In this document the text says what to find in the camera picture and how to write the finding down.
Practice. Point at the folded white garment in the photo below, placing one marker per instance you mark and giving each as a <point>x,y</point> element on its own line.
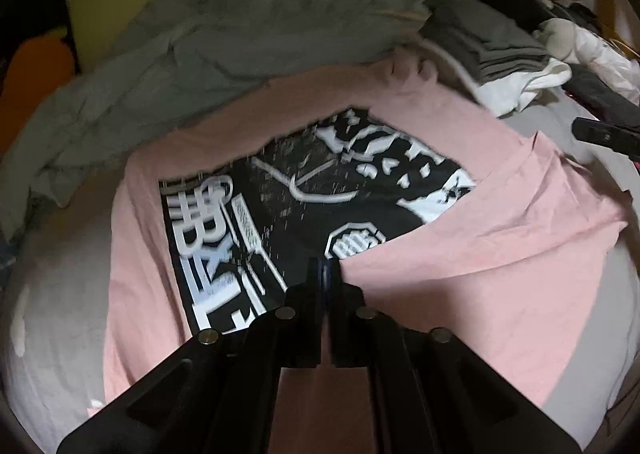
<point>527,84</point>

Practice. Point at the dark grey fuzzy cloth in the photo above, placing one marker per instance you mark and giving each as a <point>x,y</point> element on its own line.
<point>605,91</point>

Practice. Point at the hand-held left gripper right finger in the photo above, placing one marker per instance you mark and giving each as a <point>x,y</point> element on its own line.
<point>341,316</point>

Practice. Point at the blue cloth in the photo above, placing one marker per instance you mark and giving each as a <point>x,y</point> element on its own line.
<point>6,256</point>

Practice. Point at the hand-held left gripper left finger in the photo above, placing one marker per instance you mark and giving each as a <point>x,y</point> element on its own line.
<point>312,316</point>

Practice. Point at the folded dark grey garment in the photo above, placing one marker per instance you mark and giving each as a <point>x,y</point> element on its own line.
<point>480,44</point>

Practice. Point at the grey-green crumpled garment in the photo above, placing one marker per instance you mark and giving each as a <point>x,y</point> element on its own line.
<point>165,74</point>

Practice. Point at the orange pillow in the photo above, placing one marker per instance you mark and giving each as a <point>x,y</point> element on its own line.
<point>35,79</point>

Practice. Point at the white plush garment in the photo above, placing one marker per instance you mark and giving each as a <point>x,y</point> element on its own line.
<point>580,44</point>

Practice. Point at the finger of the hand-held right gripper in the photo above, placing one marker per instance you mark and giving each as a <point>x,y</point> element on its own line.
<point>607,136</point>

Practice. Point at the pink t-shirt with black print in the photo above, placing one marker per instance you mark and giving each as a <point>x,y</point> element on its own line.
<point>450,284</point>

